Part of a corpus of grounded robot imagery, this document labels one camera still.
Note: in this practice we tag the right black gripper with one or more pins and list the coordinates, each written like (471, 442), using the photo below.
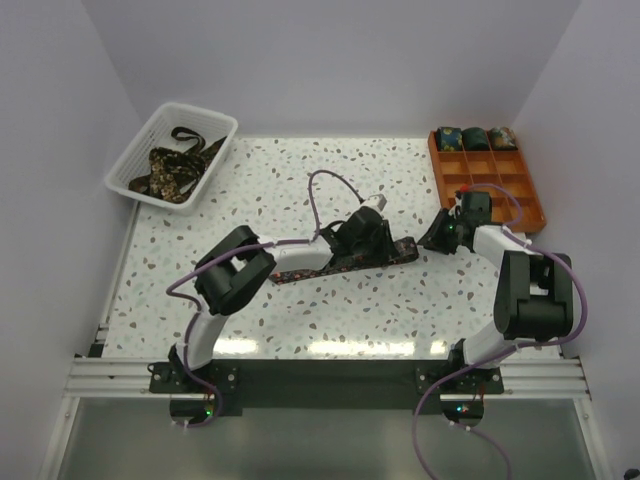
(432, 238)

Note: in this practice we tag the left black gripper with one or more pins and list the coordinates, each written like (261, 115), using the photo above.
(386, 245)

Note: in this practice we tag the navy floral paisley tie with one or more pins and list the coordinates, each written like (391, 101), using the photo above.
(407, 252)

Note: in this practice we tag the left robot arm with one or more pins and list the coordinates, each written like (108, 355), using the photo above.
(231, 274)

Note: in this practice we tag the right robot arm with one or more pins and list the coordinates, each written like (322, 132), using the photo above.
(534, 296)

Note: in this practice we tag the orange wooden compartment tray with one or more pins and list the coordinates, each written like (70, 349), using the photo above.
(503, 174)

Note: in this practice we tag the rolled blue yellow floral tie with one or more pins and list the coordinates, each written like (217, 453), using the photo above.
(449, 139)

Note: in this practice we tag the rolled dark green tie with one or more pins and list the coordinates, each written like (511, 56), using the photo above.
(475, 139)

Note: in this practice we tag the rolled multicolour floral tie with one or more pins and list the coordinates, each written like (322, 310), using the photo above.
(502, 139)

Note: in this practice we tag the dark tie in basket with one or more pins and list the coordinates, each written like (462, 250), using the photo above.
(199, 145)

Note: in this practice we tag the brown floral tie in basket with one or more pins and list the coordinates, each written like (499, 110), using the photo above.
(173, 175)

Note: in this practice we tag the white plastic basket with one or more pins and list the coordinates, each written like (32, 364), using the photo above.
(157, 133)

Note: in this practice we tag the black mounting base plate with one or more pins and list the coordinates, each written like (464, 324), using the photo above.
(392, 384)

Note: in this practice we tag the aluminium extrusion rail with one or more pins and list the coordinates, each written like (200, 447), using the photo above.
(121, 370)

